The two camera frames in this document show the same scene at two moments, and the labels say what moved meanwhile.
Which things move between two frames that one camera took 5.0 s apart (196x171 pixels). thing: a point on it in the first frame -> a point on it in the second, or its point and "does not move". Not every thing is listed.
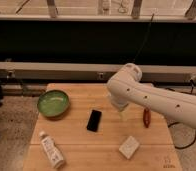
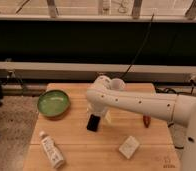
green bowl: [53, 103] does not move
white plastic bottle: [53, 152] does not move
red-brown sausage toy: [147, 116] does not move
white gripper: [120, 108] -> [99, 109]
